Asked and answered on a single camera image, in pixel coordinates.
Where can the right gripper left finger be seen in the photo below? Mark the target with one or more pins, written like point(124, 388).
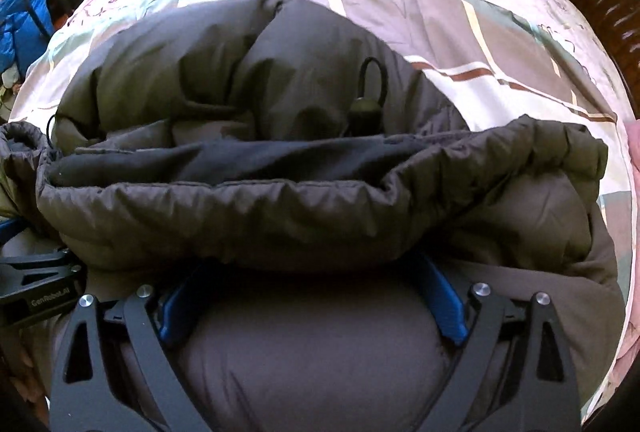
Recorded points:
point(112, 373)

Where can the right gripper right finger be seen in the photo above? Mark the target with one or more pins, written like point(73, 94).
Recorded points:
point(511, 366)

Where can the olive grey puffer coat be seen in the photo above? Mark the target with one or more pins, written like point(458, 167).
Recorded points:
point(310, 191)

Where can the blue jacket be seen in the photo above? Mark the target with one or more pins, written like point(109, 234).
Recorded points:
point(25, 29)

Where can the patterned bed sheet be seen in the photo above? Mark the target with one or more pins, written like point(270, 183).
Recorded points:
point(450, 21)

